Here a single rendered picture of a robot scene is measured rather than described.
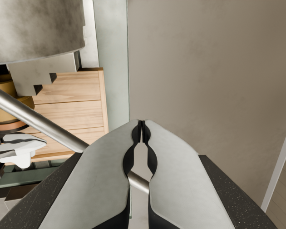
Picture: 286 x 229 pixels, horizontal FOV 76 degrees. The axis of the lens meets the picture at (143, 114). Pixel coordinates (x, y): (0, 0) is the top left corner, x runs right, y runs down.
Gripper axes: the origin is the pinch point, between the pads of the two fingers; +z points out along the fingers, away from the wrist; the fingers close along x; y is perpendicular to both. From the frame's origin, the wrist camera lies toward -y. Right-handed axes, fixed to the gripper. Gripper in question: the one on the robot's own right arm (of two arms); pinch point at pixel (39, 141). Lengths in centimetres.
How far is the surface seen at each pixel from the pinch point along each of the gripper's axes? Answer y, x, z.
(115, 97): 13, -54, 19
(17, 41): -21.6, 13.0, 6.2
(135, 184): -9.2, 23.3, 17.2
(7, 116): -8.6, 4.4, -1.8
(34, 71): -15.6, 2.6, 3.6
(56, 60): -17.4, 2.7, 7.4
